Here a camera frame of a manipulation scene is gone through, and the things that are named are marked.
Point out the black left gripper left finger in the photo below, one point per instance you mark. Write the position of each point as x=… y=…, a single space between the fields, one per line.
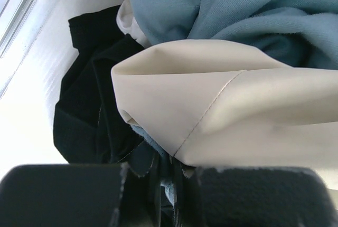
x=61 y=195

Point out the cream beige cloth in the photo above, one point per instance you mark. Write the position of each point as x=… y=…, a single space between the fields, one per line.
x=219 y=102

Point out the blue-grey cloth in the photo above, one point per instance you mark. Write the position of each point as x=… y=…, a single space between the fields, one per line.
x=300 y=33

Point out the black daisy print shirt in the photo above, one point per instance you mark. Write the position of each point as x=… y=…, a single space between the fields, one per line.
x=88 y=129

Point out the white cloth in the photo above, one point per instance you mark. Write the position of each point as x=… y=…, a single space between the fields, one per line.
x=128 y=25

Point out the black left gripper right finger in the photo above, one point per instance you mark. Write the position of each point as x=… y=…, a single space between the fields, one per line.
x=282 y=196

